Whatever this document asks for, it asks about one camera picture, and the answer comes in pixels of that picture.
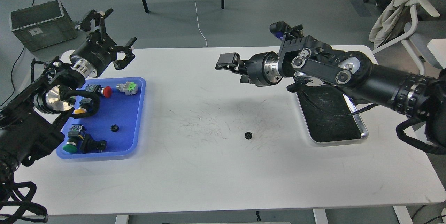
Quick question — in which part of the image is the white office chair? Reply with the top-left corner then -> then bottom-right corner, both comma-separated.
372,0 -> 446,75

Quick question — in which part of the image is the green push button switch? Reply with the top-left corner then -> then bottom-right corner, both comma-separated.
62,124 -> 86,154

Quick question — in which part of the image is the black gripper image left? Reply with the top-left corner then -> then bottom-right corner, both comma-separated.
69,8 -> 137,78

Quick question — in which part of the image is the small black gear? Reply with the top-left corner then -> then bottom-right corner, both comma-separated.
110,124 -> 120,132
244,132 -> 252,140

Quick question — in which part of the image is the blue plastic tray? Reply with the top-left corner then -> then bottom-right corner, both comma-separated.
56,77 -> 146,159

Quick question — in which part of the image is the grey plastic crate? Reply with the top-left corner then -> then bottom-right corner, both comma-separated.
9,0 -> 77,52

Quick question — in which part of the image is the red push button switch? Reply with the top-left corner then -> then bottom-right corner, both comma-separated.
84,84 -> 113,98

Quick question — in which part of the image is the black floor cable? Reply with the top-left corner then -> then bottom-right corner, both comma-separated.
0,45 -> 26,107

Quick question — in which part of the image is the silver metal tray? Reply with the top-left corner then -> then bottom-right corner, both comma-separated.
297,85 -> 369,146

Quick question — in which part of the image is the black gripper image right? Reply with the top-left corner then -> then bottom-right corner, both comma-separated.
215,52 -> 283,87

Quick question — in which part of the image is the grey green connector switch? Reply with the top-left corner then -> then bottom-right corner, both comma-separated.
116,81 -> 138,95

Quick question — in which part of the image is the yellow push button switch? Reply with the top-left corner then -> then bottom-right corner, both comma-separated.
73,97 -> 96,114

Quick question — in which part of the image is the black selector switch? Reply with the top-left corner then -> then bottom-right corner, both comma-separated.
80,134 -> 107,154

